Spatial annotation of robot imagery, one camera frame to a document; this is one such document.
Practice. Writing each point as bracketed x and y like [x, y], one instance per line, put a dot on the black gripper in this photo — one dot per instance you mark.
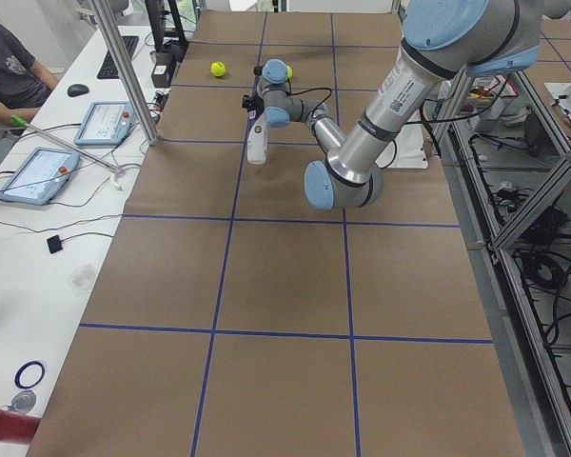
[260, 110]

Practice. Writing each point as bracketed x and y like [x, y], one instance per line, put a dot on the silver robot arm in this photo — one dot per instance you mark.
[440, 38]

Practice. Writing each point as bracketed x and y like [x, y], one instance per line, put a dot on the dark brown box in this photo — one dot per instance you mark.
[163, 71]

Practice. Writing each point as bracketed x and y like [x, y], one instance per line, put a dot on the upper blue teach pendant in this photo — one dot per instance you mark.
[105, 124]

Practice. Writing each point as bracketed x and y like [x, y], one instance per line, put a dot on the blue teach pendant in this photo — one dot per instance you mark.
[41, 177]
[105, 124]

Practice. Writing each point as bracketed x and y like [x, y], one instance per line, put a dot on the black computer mouse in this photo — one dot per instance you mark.
[76, 90]

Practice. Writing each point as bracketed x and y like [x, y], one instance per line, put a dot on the lower blue teach pendant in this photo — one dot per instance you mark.
[41, 177]

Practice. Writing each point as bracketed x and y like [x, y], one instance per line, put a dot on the seated person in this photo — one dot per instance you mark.
[25, 83]

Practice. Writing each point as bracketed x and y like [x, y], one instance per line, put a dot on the small black square pad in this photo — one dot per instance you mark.
[55, 244]

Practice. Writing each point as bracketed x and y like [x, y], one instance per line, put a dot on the red cylinder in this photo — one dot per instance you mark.
[16, 428]

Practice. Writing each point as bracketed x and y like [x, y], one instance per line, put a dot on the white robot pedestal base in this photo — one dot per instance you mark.
[406, 151]

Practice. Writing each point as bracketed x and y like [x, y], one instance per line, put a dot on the aluminium frame post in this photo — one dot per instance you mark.
[117, 49]

